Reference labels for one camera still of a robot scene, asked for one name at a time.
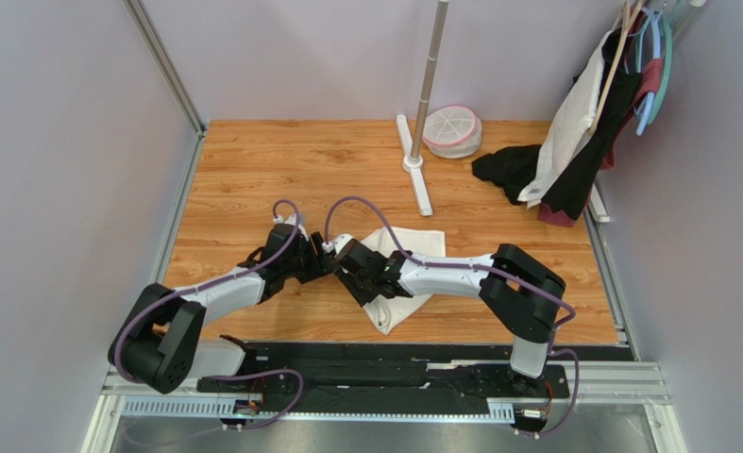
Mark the white cloth napkin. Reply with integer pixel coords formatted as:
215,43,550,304
361,226,446,335

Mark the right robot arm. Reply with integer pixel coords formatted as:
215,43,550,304
328,235,566,378

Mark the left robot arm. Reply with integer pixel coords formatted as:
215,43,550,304
108,223,329,394

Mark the white stand with metal pole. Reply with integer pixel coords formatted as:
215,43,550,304
395,0,450,217

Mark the white mesh pink rimmed basket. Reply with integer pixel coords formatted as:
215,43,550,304
422,105,482,159

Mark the black cloth on table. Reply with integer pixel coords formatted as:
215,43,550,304
472,144,541,206

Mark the black hanging garment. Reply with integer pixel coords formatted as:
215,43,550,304
538,29,642,227

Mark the white hanging towel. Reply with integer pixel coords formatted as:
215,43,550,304
517,32,612,208

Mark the dark red hanging garment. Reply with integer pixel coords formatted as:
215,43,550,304
600,58,663,170

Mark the wooden hanger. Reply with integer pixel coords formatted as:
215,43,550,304
587,0,644,136

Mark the blue plastic hanger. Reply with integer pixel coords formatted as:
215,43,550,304
633,7,663,136

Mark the green plastic hanger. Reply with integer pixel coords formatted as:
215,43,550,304
646,1,682,126

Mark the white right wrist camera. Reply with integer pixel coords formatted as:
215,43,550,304
322,234,354,257

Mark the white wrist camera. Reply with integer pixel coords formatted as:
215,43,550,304
274,212,309,240
322,234,354,257

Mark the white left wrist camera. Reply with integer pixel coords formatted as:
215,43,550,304
274,212,309,240

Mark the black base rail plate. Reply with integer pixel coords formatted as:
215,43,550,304
182,339,636,417

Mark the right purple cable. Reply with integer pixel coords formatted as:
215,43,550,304
323,195,581,438

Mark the aluminium frame rail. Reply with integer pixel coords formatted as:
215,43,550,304
122,0,208,136

